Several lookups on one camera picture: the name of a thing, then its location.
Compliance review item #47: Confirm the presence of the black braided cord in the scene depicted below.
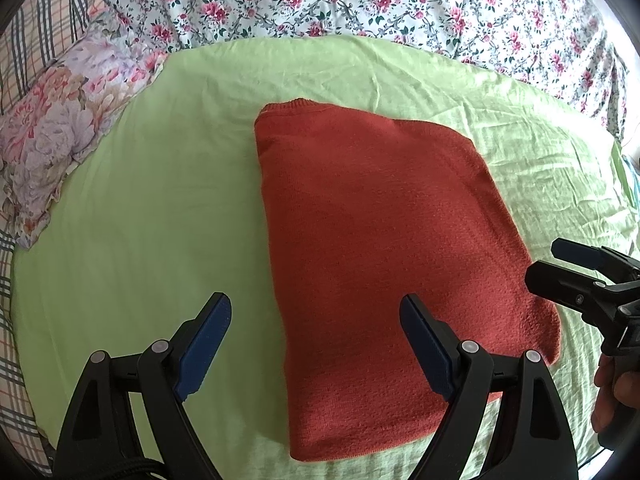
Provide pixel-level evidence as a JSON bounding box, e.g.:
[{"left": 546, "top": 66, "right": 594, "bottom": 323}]
[{"left": 97, "top": 455, "right": 168, "bottom": 480}]

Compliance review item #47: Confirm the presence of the orange knit sweater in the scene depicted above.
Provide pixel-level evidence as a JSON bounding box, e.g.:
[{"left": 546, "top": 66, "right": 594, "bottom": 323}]
[{"left": 254, "top": 100, "right": 561, "bottom": 462}]

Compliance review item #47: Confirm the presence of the plaid bed cover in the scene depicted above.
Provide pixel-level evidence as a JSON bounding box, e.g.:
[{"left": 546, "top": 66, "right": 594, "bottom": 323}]
[{"left": 0, "top": 0, "right": 116, "bottom": 476}]

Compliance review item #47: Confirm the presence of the pink floral pillow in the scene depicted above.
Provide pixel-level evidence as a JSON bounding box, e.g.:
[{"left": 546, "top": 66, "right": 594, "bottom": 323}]
[{"left": 0, "top": 27, "right": 168, "bottom": 251}]

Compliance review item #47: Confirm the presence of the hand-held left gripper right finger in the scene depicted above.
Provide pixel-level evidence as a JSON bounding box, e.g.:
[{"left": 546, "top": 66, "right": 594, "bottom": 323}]
[{"left": 398, "top": 294, "right": 581, "bottom": 480}]

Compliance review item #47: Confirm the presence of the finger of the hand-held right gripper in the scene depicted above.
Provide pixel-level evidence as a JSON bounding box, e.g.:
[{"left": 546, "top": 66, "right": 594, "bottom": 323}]
[
  {"left": 524, "top": 259, "right": 609, "bottom": 319},
  {"left": 550, "top": 238, "right": 622, "bottom": 274}
]

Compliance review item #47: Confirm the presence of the person's right hand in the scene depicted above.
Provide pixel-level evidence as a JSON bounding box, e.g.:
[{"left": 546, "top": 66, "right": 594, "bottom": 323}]
[{"left": 590, "top": 354, "right": 640, "bottom": 442}]

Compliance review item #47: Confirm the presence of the light green bed sheet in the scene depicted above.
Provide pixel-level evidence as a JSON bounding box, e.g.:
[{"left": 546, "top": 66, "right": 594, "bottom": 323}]
[{"left": 10, "top": 35, "right": 640, "bottom": 480}]

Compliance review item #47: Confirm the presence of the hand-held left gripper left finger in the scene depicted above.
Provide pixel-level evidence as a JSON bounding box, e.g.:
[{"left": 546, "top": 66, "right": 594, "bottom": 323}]
[{"left": 52, "top": 291, "right": 233, "bottom": 480}]

